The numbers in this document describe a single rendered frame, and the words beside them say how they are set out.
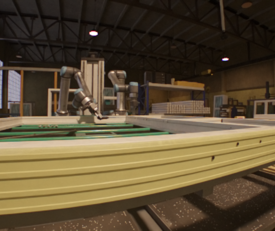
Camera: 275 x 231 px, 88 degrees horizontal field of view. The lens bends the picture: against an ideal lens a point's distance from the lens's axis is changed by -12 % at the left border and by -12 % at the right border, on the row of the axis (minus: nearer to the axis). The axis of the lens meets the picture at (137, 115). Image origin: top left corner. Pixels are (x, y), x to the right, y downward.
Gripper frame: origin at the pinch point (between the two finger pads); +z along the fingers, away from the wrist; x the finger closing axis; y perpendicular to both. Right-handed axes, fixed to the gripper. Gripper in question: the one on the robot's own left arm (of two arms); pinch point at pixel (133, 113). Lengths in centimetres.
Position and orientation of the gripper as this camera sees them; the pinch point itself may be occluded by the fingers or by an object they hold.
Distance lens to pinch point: 175.3
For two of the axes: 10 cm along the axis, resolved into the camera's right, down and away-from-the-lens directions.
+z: 0.0, 10.0, 0.2
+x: -3.6, -0.2, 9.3
